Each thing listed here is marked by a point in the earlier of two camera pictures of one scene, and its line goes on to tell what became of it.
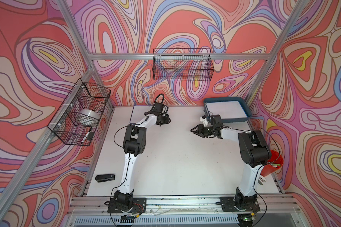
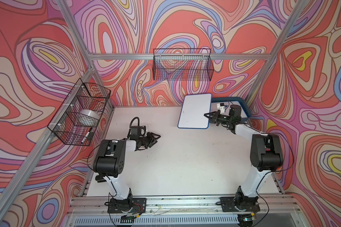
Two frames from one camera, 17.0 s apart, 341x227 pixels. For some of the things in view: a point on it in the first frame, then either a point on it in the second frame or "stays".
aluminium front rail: (95, 206) stays
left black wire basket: (77, 115) stays
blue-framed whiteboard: (137, 116) -> (194, 108)
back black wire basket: (183, 64) stays
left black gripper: (166, 121) -> (151, 139)
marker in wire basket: (86, 135) stays
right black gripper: (199, 131) -> (215, 117)
